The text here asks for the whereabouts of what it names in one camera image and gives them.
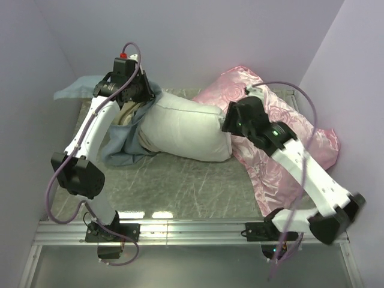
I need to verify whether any white pillow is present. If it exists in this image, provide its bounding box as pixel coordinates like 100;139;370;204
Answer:
139;92;232;162

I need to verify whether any green beige patchwork pillowcase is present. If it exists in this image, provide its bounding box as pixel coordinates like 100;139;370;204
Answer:
53;75;163;166

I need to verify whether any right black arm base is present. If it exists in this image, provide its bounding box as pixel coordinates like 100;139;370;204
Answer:
241;219;281;260

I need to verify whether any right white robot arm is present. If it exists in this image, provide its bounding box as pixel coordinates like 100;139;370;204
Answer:
222;97;366;245

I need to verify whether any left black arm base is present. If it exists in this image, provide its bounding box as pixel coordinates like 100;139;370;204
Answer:
85;222;140;262

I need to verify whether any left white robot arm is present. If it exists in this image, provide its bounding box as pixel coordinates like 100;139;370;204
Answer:
51;52;155;241

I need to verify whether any pink rose satin pillow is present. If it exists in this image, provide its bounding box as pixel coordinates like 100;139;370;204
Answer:
191;65;342;217

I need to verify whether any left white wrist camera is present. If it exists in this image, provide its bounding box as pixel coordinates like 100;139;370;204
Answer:
119;52;139;62

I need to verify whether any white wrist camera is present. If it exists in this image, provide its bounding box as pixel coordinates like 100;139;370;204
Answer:
119;52;139;62
244;86;265;101

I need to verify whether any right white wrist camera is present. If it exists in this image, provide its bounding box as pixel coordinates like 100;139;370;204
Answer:
244;86;265;101

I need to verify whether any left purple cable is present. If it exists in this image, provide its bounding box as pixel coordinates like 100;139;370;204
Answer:
46;42;142;266

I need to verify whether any aluminium front rail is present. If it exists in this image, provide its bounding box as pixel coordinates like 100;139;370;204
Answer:
29;218;349;247

